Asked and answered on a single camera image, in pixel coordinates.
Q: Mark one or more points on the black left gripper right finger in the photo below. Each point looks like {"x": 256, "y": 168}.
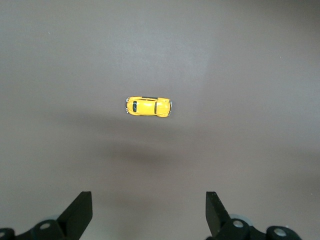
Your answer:
{"x": 217, "y": 217}

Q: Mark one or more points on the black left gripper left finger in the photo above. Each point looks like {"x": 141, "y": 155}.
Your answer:
{"x": 75, "y": 217}

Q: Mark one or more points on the yellow beetle toy car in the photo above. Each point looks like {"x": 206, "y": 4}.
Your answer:
{"x": 147, "y": 107}

